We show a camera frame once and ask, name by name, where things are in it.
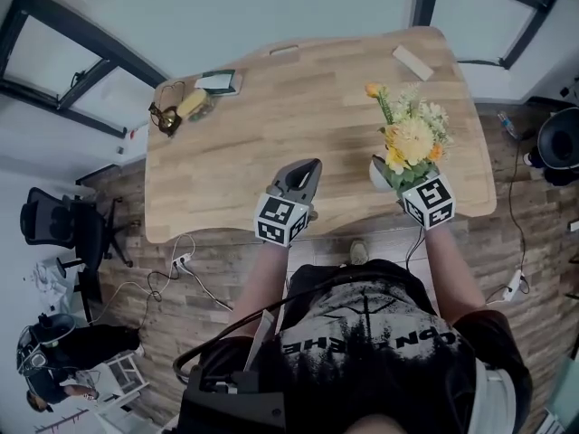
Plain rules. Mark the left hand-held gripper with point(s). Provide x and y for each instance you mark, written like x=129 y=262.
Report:
x=278 y=219

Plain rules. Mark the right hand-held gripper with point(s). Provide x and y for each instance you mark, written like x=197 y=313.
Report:
x=429 y=204

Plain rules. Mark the yellow flowers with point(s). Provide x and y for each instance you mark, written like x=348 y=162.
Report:
x=414 y=138

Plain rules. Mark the person's right forearm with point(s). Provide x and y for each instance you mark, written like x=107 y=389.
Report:
x=452 y=278

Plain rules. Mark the person's left forearm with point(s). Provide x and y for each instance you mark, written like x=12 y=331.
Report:
x=260 y=287

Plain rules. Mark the wooden desk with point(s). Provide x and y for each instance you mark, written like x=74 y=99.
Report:
x=294 y=120

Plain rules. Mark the black glasses on desk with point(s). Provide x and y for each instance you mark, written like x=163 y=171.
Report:
x=165 y=116

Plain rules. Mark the person's beige shoe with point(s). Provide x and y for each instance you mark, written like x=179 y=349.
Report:
x=360 y=252

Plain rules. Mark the light wooden block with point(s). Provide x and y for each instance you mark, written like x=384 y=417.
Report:
x=412 y=63

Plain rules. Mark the green book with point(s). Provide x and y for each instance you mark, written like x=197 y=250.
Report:
x=221 y=82

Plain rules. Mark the clear water bottle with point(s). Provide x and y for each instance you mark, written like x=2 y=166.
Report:
x=507 y=124

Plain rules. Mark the white power strip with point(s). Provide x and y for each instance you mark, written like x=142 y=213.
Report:
x=182 y=261
x=515 y=285

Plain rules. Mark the person's black printed t-shirt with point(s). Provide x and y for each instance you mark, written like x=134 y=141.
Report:
x=375 y=355

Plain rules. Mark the black waist bag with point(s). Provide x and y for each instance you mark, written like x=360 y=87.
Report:
x=226 y=400

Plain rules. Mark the black office chair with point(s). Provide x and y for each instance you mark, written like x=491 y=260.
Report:
x=59 y=219

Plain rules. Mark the white crumpled cloth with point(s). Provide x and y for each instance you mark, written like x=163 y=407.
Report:
x=50 y=283

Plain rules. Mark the white stool frame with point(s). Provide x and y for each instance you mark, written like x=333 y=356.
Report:
x=129 y=373

